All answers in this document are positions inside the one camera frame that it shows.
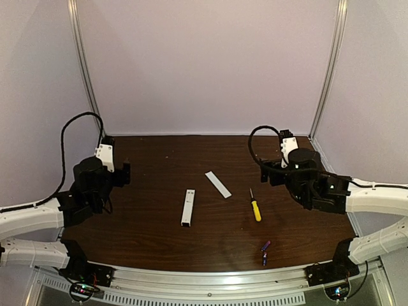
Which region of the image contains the right aluminium frame post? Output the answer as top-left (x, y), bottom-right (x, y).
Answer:
top-left (309, 0), bottom-right (348, 142)

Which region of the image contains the white battery cover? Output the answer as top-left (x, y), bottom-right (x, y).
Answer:
top-left (205, 171), bottom-right (232, 198)

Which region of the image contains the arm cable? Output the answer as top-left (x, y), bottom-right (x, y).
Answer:
top-left (0, 112), bottom-right (106, 213)
top-left (247, 125), bottom-right (288, 175)

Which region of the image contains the yellow handled screwdriver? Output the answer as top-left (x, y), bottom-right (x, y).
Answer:
top-left (249, 188), bottom-right (262, 222)

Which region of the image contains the left aluminium frame post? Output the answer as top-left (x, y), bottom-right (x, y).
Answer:
top-left (67, 0), bottom-right (101, 115)

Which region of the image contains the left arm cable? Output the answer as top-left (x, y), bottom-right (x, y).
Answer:
top-left (0, 112), bottom-right (106, 213)

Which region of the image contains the front aluminium rail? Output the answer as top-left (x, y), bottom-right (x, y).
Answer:
top-left (23, 260), bottom-right (396, 305)

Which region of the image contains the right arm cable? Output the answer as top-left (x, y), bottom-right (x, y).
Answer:
top-left (247, 125), bottom-right (288, 175)

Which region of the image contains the white remote control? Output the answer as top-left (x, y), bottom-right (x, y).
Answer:
top-left (180, 189), bottom-right (196, 227)

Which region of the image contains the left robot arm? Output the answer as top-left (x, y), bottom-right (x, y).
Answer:
top-left (1, 157), bottom-right (131, 270)

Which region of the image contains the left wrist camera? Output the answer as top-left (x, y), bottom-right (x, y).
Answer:
top-left (94, 136), bottom-right (115, 173)

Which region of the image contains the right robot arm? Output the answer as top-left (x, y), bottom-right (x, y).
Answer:
top-left (255, 149), bottom-right (407, 265)

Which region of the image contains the aluminium frame post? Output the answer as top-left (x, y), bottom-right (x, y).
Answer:
top-left (309, 0), bottom-right (348, 142)
top-left (67, 0), bottom-right (101, 115)

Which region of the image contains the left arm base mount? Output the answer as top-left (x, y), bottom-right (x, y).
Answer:
top-left (55, 263), bottom-right (115, 304)

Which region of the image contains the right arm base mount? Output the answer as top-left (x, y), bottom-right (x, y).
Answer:
top-left (304, 261), bottom-right (360, 303)

